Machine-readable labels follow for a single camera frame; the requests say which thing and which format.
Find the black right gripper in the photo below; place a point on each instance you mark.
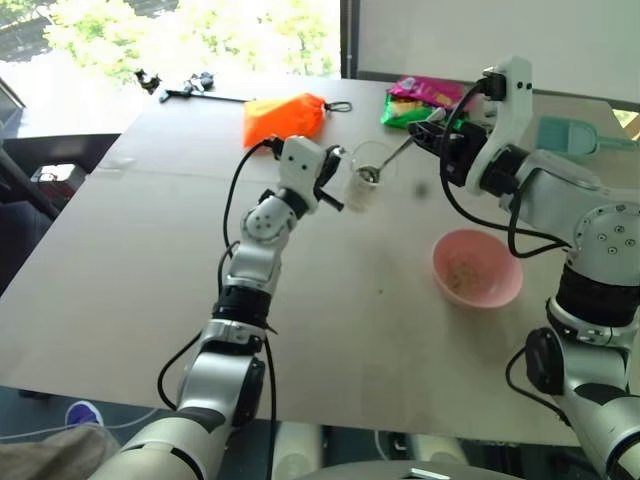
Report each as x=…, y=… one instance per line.
x=462, y=145

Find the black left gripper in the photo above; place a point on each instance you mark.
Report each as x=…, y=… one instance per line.
x=328, y=169

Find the clear glass mug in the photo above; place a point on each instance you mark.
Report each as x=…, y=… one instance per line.
x=367, y=176

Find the silver metal spoon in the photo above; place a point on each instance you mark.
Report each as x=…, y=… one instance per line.
x=395, y=154

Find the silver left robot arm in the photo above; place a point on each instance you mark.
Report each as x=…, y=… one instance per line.
x=250, y=260

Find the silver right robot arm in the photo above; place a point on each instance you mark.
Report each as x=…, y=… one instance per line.
x=580, y=240

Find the oatmeal in glass mug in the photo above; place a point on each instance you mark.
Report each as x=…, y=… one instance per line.
x=361, y=192

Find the oatmeal flakes in bowl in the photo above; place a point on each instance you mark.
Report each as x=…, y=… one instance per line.
x=462, y=270

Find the pink plastic bowl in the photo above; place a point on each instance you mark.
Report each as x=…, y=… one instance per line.
x=477, y=267

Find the green snack packet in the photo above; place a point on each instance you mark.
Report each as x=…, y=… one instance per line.
x=406, y=111

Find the pink snack packet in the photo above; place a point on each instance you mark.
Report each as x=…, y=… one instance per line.
x=430, y=90

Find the black carabiner loop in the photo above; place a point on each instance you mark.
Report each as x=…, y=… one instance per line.
x=338, y=106

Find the orange fabric pouch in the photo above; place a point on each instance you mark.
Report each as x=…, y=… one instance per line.
x=282, y=120

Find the teal plastic dustpan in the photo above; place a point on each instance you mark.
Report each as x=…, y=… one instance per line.
x=570, y=137

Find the thin black rod tool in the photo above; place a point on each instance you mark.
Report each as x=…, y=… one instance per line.
x=200, y=95

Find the small black clip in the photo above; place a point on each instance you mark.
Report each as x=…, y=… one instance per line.
x=147, y=80

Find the white rounded robot leg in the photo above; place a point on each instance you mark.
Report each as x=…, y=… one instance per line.
x=296, y=450
x=440, y=450

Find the purple shoe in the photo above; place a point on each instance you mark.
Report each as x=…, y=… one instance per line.
x=82, y=413

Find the grey cloth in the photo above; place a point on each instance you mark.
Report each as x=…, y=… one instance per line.
x=52, y=452

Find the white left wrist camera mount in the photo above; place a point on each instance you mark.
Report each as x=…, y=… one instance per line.
x=299, y=161

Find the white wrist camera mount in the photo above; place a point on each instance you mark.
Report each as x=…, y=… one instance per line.
x=507, y=110
x=299, y=161

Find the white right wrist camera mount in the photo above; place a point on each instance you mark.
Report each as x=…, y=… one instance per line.
x=507, y=110

